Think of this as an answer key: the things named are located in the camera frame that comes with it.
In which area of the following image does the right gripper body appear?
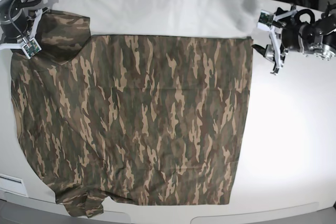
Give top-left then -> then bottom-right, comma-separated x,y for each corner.
1,11 -> 33,44

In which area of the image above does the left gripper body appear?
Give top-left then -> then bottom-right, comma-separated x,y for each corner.
280,22 -> 305,51

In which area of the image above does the camouflage T-shirt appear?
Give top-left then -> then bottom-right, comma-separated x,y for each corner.
10,12 -> 253,217

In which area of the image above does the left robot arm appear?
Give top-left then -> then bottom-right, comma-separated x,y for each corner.
257,3 -> 335,75

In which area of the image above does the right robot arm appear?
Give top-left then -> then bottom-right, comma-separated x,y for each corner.
1,0 -> 49,59

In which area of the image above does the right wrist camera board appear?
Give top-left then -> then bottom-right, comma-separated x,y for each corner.
22,38 -> 41,59

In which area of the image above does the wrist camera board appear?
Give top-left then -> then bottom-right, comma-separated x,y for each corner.
22,38 -> 41,59
257,10 -> 275,31

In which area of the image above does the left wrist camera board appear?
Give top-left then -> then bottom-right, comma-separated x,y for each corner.
257,10 -> 275,31

